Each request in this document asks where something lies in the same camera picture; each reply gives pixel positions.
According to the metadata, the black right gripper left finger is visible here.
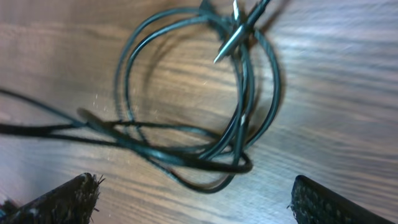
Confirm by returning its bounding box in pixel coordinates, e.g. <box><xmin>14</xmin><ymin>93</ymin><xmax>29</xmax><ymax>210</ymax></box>
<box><xmin>1</xmin><ymin>172</ymin><xmax>104</xmax><ymax>224</ymax></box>

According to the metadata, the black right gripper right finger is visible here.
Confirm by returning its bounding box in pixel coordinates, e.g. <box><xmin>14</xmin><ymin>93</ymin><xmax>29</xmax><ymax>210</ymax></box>
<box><xmin>288</xmin><ymin>175</ymin><xmax>394</xmax><ymax>224</ymax></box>

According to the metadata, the black USB-A cable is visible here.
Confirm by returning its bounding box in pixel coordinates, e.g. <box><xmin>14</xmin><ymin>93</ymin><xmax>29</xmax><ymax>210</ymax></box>
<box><xmin>0</xmin><ymin>0</ymin><xmax>282</xmax><ymax>194</ymax></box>

